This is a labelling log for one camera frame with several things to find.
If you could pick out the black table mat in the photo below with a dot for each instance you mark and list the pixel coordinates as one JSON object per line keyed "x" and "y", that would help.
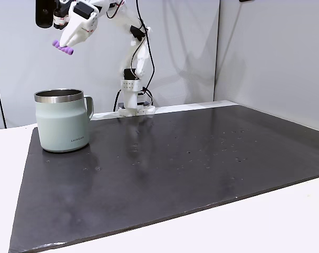
{"x": 148, "y": 184}

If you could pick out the black cylinder with red band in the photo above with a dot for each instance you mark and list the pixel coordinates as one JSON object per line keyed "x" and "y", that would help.
{"x": 60, "y": 18}

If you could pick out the pale green steel mug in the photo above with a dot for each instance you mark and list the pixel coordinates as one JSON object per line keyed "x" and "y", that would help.
{"x": 61, "y": 124}

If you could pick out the black oval camera box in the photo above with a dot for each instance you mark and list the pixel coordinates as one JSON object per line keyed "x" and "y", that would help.
{"x": 44, "y": 13}

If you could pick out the small black wall fixture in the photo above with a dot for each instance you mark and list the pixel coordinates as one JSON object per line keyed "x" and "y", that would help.
{"x": 246, "y": 0}

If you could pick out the purple ribbed pen grip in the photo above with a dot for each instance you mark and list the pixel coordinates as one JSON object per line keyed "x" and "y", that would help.
{"x": 67, "y": 50}

